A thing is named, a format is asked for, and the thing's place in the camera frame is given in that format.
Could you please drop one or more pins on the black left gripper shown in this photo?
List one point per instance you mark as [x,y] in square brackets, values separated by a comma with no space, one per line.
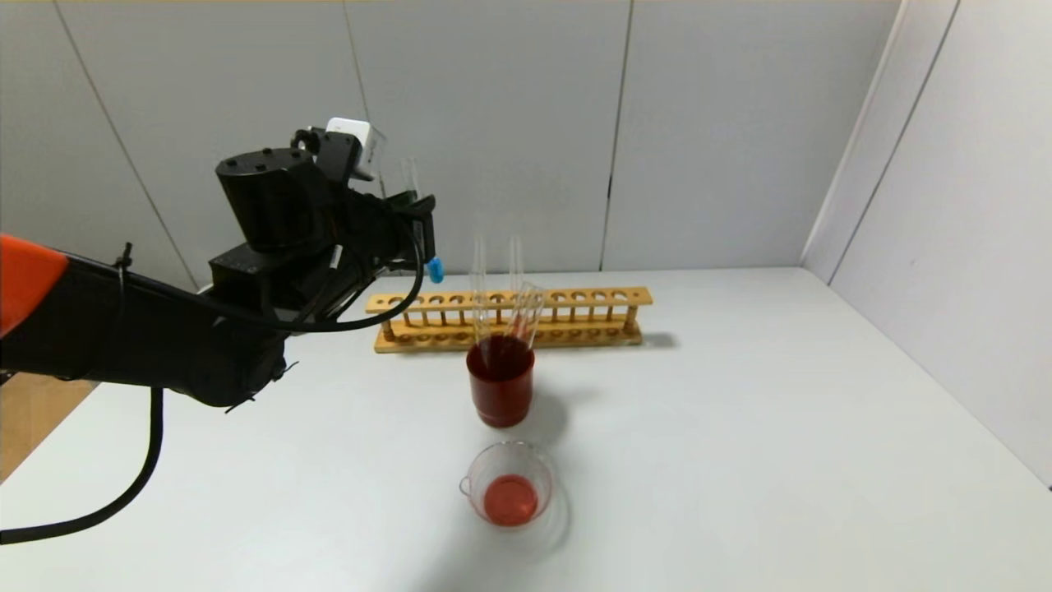
[424,228]

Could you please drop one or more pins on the test tube with blue pigment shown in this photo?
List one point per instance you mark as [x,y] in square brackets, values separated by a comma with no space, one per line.
[435,270]

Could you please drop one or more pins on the test tube with orange-red pigment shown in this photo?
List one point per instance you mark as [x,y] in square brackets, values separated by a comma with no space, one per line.
[485,329]

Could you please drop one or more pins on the test tube with yellow pigment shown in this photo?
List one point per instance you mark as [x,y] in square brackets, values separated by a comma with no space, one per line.
[479,259]

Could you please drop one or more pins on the test tube with red pigment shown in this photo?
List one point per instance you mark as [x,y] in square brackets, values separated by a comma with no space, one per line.
[516,267]

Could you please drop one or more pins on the wooden test tube rack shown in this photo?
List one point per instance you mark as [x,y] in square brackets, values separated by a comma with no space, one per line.
[575,298]

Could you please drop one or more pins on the red plastic cup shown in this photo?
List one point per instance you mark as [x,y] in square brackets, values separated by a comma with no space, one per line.
[501,390]

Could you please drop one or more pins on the clear glass beaker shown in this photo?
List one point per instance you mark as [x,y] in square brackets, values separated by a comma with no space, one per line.
[509,497]

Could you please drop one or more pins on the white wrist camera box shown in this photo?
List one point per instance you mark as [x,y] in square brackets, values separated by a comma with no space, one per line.
[359,146]

